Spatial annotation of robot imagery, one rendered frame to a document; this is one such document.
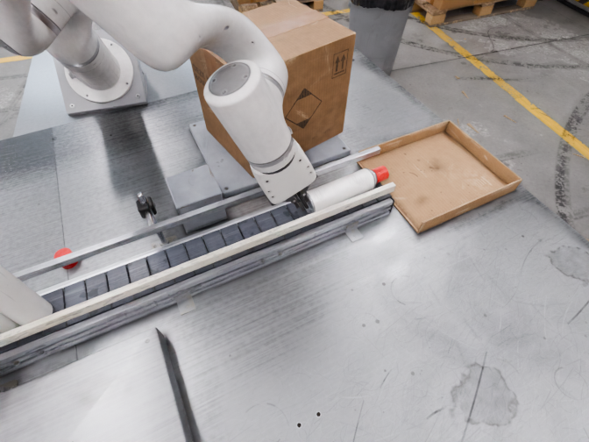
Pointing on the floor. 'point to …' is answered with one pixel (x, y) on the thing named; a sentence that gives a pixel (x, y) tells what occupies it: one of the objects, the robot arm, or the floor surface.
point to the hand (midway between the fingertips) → (300, 200)
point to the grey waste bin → (378, 33)
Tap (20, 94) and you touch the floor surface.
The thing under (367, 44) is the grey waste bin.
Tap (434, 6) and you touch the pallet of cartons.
